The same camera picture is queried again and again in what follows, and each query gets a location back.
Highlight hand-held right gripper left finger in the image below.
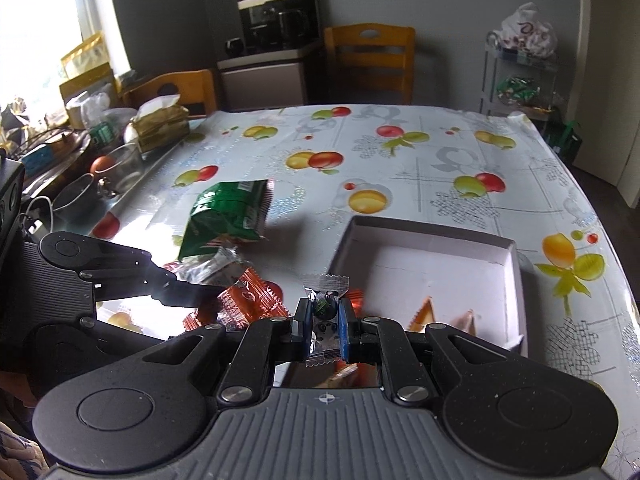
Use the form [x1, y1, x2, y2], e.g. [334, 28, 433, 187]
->
[142, 298, 314, 407]

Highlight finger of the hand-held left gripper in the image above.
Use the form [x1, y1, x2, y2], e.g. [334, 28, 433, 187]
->
[80, 242, 228, 309]
[80, 315, 170, 350]

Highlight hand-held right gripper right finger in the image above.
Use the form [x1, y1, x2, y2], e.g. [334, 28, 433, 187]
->
[339, 299, 501, 407]

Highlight clear dark candy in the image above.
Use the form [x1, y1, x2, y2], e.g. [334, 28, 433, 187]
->
[302, 275, 351, 363]

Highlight green snack bag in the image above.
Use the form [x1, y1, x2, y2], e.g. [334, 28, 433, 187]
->
[177, 178, 276, 263]

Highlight white cardboard box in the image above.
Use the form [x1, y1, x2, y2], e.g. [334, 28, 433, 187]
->
[326, 216, 529, 356]

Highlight clear crinkled snack packet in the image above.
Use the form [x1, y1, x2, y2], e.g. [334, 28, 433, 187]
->
[175, 249, 243, 286]

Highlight blue box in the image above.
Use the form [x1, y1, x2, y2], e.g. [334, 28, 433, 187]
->
[22, 142, 63, 173]

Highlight glass cup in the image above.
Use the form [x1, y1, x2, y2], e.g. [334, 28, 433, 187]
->
[90, 142, 146, 196]

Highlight brown pot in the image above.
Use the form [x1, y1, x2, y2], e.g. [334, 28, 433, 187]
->
[30, 127, 93, 176]

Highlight person's patterned clothing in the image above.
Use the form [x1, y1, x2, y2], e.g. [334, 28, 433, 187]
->
[0, 420, 51, 480]

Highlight small green box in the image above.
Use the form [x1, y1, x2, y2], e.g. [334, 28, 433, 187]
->
[90, 121, 118, 143]

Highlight gold tissue pack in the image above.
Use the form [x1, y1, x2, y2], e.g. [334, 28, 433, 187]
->
[131, 95, 191, 153]

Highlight crumpled white plastic bag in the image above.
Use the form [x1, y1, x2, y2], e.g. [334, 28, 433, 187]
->
[67, 91, 113, 128]

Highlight fruit print tablecloth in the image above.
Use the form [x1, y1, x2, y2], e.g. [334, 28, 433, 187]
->
[0, 104, 636, 480]

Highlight wooden chair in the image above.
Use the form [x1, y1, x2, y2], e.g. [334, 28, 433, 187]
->
[122, 69, 218, 121]
[324, 23, 417, 106]

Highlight grey cabinet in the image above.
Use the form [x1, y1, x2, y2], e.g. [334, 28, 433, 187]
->
[216, 40, 326, 112]

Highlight yellow paper bag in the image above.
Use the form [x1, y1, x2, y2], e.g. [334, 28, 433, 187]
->
[60, 31, 111, 81]

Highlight metal rack cart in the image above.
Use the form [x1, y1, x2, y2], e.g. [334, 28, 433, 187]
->
[479, 30, 561, 121]

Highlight green shopping bag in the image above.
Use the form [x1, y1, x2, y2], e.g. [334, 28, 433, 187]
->
[542, 120, 585, 163]

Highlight green packets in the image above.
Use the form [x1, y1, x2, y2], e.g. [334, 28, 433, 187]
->
[496, 75, 541, 103]

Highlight white door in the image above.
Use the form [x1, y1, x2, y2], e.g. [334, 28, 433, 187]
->
[570, 0, 640, 193]

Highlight white cable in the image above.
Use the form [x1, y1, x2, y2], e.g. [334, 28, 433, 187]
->
[22, 195, 57, 236]

